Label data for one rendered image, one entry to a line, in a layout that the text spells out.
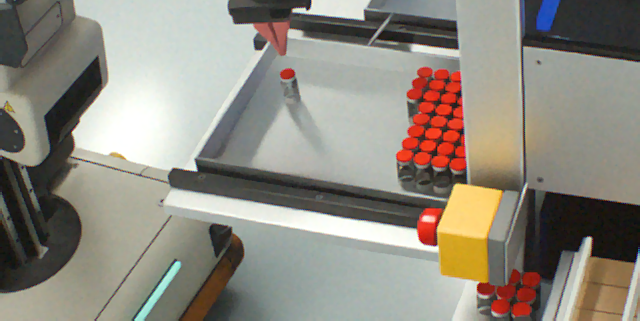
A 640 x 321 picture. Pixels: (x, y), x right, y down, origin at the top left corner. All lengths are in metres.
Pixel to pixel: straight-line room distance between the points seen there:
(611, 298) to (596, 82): 0.25
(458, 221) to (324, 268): 1.40
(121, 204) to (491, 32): 1.41
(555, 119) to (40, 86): 0.96
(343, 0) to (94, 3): 1.83
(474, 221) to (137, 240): 1.23
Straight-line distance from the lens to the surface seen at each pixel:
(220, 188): 1.55
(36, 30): 1.98
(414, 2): 1.82
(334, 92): 1.67
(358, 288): 2.61
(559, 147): 1.27
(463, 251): 1.27
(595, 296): 1.33
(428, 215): 1.30
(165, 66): 3.27
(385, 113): 1.63
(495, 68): 1.22
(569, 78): 1.21
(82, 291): 2.34
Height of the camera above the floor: 1.93
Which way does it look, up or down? 41 degrees down
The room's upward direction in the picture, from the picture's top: 9 degrees counter-clockwise
